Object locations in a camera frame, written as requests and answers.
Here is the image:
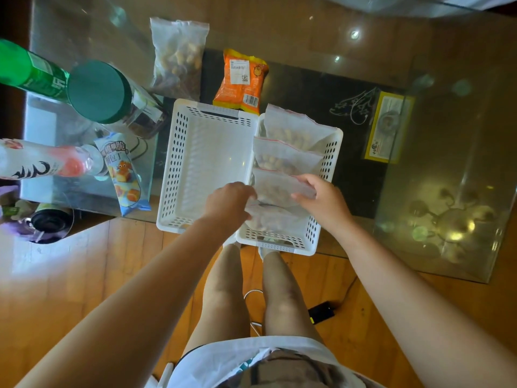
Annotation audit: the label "person's left hand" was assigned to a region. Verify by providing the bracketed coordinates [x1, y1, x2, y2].
[203, 182, 258, 229]

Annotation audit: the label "person's right hand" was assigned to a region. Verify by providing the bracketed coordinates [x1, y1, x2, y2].
[291, 174, 355, 235]

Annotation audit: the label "clear zip bag of nuts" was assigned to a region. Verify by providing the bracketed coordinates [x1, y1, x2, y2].
[263, 104, 338, 152]
[253, 136, 324, 175]
[244, 200, 309, 239]
[251, 169, 317, 208]

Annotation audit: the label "person's right forearm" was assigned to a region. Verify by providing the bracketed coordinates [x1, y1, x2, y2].
[333, 222, 517, 388]

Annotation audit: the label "person's left forearm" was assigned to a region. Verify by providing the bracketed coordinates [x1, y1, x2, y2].
[16, 216, 227, 388]

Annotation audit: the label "white perforated plastic basket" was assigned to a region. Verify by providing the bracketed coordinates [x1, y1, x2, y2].
[156, 98, 259, 234]
[235, 113, 344, 256]

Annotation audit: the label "person's left leg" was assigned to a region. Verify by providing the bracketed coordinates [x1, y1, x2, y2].
[182, 243, 251, 356]

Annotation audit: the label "person's leg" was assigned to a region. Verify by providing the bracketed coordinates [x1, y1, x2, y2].
[260, 248, 324, 346]
[182, 243, 251, 356]

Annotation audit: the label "black patterned mat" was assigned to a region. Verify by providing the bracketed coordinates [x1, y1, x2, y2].
[153, 50, 404, 219]

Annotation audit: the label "person's right leg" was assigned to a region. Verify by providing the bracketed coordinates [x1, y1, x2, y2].
[260, 248, 324, 346]

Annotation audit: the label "yellow framed clear packet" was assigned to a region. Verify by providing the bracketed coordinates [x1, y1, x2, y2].
[364, 91, 416, 164]

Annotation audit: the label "orange snack packet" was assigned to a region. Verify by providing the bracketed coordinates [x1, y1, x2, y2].
[213, 49, 270, 115]

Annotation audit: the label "black power adapter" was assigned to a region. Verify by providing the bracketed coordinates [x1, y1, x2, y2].
[308, 302, 336, 325]

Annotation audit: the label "blue cartoon snack packet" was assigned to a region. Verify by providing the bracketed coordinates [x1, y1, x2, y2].
[94, 132, 152, 217]

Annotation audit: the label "large clear bag of nuts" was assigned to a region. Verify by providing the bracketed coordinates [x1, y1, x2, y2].
[149, 17, 210, 102]

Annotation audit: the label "white shirt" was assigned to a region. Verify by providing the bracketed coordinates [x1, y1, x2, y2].
[145, 336, 384, 388]

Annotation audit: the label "brown patterned shorts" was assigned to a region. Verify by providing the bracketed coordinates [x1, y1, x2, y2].
[218, 349, 364, 388]

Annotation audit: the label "clear jar with green lid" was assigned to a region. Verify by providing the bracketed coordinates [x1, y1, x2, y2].
[67, 60, 168, 140]

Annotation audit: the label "black round bottle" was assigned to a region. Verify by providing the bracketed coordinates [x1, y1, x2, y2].
[30, 204, 74, 235]

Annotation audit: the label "white and pink bottle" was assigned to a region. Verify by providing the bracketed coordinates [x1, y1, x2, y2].
[0, 138, 107, 181]

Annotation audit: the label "green plastic bottle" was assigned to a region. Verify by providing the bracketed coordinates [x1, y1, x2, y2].
[0, 38, 71, 102]

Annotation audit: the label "black cable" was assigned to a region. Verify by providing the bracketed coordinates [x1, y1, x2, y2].
[333, 276, 359, 308]

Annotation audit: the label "white cable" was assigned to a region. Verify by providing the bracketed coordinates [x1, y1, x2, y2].
[243, 289, 264, 338]

